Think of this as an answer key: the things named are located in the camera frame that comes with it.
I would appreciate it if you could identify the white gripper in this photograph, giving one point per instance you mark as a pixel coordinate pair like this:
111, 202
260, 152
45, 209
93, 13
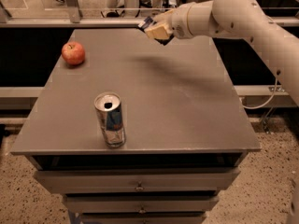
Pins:
179, 22

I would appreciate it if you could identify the blue rxbar wrapper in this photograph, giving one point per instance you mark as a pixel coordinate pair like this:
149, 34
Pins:
148, 22

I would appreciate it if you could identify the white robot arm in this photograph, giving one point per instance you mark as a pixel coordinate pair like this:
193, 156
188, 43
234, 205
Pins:
277, 48

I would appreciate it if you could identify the grey drawer cabinet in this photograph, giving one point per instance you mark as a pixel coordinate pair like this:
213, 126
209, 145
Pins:
179, 111

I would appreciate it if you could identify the red apple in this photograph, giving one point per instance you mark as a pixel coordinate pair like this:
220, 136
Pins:
73, 53

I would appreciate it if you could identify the top grey drawer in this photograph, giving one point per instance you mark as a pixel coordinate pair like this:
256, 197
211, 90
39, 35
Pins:
76, 182

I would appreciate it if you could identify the bottom grey drawer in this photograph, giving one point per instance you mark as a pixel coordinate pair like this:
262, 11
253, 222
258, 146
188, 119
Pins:
145, 219

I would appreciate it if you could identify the person legs in background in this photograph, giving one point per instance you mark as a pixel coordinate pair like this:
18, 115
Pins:
134, 0

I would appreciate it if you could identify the silver blue energy drink can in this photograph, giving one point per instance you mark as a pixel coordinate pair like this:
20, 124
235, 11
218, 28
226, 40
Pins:
109, 113

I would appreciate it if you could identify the grey drawer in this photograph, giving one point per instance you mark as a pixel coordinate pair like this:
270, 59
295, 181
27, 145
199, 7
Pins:
76, 182
145, 219
140, 204

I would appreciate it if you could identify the grey metal railing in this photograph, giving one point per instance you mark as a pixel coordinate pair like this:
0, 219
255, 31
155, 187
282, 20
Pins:
89, 13

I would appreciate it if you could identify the middle grey drawer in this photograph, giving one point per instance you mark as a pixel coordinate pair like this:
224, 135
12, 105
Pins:
140, 204

